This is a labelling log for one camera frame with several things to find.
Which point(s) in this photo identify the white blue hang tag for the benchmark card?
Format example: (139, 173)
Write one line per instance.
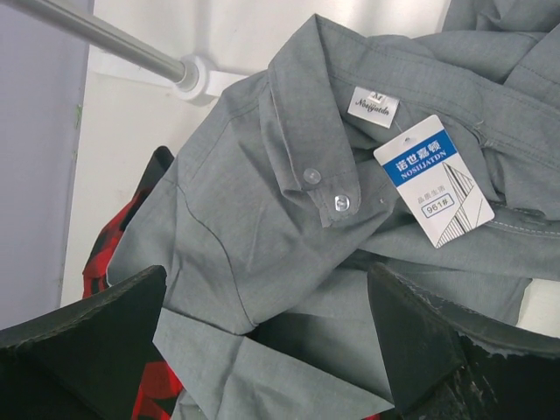
(434, 182)

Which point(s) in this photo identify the grey button-up shirt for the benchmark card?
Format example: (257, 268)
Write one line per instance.
(271, 212)

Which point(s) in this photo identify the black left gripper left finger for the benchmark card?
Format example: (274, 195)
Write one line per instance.
(84, 360)

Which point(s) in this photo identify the white clothes rack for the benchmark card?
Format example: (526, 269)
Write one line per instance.
(193, 78)

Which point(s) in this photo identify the red black plaid shirt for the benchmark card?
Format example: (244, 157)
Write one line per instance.
(159, 388)

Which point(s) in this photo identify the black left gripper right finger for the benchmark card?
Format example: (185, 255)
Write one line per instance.
(444, 361)

